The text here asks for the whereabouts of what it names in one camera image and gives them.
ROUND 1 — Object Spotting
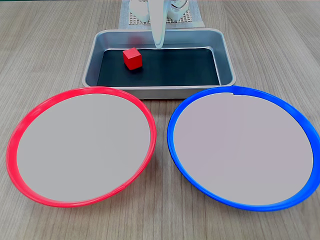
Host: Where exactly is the red cube block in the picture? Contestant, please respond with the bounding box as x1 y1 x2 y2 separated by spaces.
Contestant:
122 47 143 71

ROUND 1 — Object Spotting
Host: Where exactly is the black tray liner mat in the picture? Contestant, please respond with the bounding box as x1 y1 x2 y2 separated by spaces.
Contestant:
96 47 222 87

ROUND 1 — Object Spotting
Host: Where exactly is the silver metal tray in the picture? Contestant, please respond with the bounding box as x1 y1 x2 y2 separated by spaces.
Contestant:
81 28 237 100

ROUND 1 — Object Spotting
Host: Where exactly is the red rimmed round dish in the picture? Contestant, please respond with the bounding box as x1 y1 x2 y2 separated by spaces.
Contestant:
6 86 158 209

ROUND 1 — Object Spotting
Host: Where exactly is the blue rimmed round dish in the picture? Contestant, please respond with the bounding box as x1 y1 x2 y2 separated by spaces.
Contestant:
166 85 320 213

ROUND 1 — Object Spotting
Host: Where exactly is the white mesh anti-slip mat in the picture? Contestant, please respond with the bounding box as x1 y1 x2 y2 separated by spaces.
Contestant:
127 9 194 26

